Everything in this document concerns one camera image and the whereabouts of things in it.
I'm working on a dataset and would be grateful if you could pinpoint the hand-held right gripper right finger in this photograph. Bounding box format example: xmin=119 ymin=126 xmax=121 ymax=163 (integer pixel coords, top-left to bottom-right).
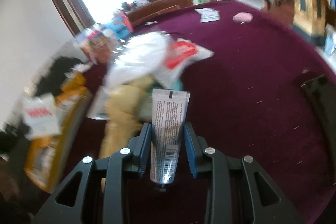
xmin=184 ymin=122 xmax=305 ymax=224

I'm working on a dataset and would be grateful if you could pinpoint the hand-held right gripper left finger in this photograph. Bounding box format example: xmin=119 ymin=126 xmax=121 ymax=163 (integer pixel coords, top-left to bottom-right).
xmin=33 ymin=122 xmax=153 ymax=224

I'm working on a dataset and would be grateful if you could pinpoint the silver white printed tube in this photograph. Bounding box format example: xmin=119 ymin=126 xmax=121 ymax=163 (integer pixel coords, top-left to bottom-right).
xmin=150 ymin=89 xmax=191 ymax=191

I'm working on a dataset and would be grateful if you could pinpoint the cardboard tray with yellow tape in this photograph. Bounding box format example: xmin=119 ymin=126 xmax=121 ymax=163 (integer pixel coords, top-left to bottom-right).
xmin=24 ymin=70 xmax=93 ymax=193

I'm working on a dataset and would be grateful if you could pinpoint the small pink soft toy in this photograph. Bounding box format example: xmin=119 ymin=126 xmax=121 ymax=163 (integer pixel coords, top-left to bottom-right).
xmin=232 ymin=12 xmax=254 ymax=25

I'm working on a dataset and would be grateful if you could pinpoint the maroon tablecloth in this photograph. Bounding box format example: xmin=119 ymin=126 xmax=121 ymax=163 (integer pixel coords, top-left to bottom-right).
xmin=60 ymin=0 xmax=336 ymax=224

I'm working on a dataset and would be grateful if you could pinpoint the clear bag with white contents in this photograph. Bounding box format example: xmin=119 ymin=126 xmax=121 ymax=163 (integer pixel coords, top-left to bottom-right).
xmin=102 ymin=31 xmax=184 ymax=93

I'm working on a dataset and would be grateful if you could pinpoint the red label plastic bag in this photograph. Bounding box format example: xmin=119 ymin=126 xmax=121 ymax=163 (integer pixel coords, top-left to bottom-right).
xmin=164 ymin=39 xmax=214 ymax=83

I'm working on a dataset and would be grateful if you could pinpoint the white packet with red print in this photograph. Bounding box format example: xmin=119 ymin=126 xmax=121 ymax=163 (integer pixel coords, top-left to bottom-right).
xmin=22 ymin=95 xmax=60 ymax=140

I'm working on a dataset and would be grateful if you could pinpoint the red lid snack jar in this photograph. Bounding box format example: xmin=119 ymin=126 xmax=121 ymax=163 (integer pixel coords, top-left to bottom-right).
xmin=79 ymin=28 xmax=112 ymax=64

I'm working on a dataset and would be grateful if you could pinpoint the blue printed snack box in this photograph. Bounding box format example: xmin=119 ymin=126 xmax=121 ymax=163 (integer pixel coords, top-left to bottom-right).
xmin=105 ymin=15 xmax=133 ymax=39

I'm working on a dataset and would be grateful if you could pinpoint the white paper card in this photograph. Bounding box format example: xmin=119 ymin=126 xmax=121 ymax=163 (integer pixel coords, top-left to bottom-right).
xmin=194 ymin=7 xmax=221 ymax=23

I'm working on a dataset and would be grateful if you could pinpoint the wooden brick pattern cabinet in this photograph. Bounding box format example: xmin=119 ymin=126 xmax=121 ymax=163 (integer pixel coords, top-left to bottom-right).
xmin=129 ymin=0 xmax=189 ymax=25

